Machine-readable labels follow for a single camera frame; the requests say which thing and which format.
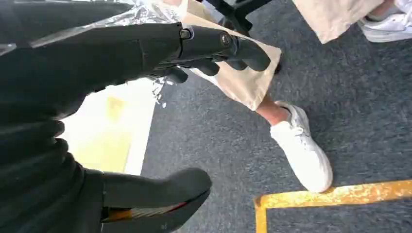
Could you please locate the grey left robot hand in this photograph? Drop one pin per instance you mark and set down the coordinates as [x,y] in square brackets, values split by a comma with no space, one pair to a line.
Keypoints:
[80,61]

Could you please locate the pale card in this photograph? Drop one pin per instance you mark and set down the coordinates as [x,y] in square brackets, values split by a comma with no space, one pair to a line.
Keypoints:
[109,128]

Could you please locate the ribbed grey left arm sleeve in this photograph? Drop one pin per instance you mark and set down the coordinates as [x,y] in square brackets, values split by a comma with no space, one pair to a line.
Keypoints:
[32,183]

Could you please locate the black chair base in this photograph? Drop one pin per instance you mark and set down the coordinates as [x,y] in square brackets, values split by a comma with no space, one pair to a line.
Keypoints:
[236,14]

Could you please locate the person's leg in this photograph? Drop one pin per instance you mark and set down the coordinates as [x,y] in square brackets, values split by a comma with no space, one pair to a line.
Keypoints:
[331,16]
[248,83]

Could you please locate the white shoe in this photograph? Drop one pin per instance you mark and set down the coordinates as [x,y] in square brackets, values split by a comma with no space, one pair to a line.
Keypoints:
[305,154]
[389,27]

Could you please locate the yellow floor tape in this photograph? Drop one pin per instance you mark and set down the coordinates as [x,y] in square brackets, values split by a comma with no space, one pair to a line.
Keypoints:
[334,194]

